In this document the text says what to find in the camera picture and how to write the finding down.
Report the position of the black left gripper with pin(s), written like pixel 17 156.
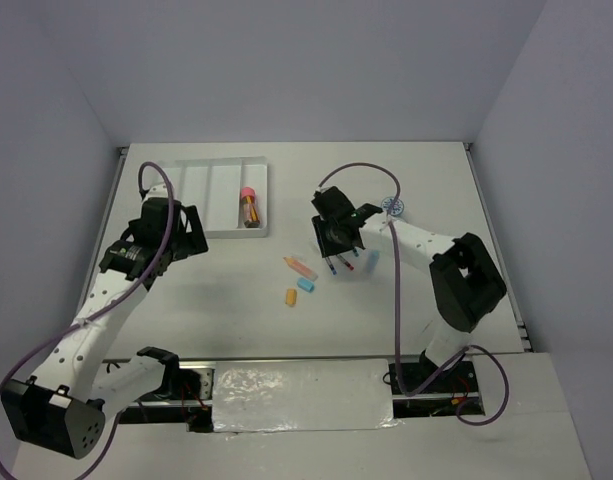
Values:
pixel 193 242

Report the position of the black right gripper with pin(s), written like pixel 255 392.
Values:
pixel 328 248

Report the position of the dark blue gel pen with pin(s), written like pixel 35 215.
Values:
pixel 330 266

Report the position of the pink capped crayon tube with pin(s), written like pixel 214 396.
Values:
pixel 251 217

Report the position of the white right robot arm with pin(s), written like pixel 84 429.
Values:
pixel 466 282

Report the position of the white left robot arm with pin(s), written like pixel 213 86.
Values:
pixel 63 405

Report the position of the red gel pen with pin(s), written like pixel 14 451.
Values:
pixel 345 262

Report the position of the light blue highlighter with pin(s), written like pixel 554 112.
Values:
pixel 371 262

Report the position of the white compartment tray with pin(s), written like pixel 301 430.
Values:
pixel 214 185

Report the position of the light blue highlighter cap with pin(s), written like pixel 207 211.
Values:
pixel 306 285

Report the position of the orange highlighter cap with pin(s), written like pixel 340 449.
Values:
pixel 291 297

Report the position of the silver foil sheet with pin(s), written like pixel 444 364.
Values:
pixel 309 395

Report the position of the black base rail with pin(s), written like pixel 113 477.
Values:
pixel 189 404

